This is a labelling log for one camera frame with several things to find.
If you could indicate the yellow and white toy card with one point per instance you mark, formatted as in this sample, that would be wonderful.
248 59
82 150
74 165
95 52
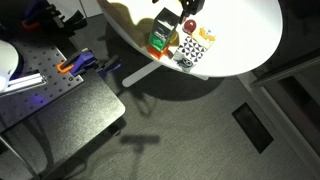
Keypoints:
206 36

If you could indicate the red ball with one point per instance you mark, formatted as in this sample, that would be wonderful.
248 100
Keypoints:
190 26

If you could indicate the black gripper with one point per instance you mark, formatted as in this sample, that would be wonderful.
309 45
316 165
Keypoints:
195 6

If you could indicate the wooden tray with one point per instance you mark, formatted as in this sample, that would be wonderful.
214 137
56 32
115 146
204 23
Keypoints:
131 23

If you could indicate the small blue black clamp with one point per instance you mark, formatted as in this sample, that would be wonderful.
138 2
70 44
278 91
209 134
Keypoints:
110 66

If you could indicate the black cart top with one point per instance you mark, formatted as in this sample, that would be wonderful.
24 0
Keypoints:
83 110

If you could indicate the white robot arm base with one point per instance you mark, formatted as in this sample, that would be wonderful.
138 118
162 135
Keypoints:
6 61

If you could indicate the orange block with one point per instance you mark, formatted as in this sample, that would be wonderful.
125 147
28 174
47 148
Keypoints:
155 52

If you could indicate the white table foot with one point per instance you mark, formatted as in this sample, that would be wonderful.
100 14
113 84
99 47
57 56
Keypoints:
140 75

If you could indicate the black floor vent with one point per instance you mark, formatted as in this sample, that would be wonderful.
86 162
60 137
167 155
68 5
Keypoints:
252 127

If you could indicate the black white patterned box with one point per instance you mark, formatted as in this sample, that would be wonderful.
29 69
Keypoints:
190 49

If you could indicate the aluminum extrusion bar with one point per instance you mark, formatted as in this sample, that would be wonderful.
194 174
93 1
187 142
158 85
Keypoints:
25 82

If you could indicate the dark metal rail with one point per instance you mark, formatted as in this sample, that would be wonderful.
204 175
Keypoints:
283 68

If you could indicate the gray block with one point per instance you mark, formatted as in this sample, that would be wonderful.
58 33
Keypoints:
165 21

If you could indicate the black perforated breadboard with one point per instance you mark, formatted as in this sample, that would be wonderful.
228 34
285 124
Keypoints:
40 63

